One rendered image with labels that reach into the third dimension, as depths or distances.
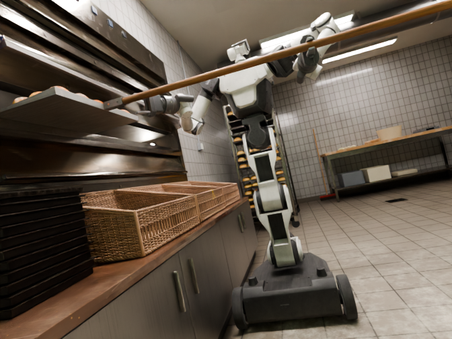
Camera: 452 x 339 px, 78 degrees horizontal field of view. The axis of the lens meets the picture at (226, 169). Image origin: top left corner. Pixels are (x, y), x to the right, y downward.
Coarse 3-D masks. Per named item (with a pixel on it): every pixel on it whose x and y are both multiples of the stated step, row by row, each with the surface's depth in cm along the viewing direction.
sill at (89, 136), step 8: (0, 120) 105; (8, 120) 108; (16, 120) 112; (16, 128) 111; (24, 128) 114; (32, 128) 118; (40, 128) 122; (48, 128) 126; (56, 128) 131; (64, 136) 134; (72, 136) 139; (80, 136) 145; (88, 136) 151; (96, 136) 158; (104, 136) 165; (120, 144) 179; (128, 144) 188; (136, 144) 198; (144, 144) 209; (176, 152) 267
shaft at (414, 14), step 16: (448, 0) 93; (400, 16) 96; (416, 16) 96; (352, 32) 100; (368, 32) 100; (288, 48) 104; (304, 48) 103; (240, 64) 108; (256, 64) 108; (192, 80) 112; (128, 96) 119; (144, 96) 117
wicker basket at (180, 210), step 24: (96, 192) 141; (120, 192) 153; (144, 192) 150; (96, 216) 94; (120, 216) 92; (144, 216) 96; (168, 216) 112; (192, 216) 137; (96, 240) 95; (120, 240) 92; (144, 240) 93; (168, 240) 107
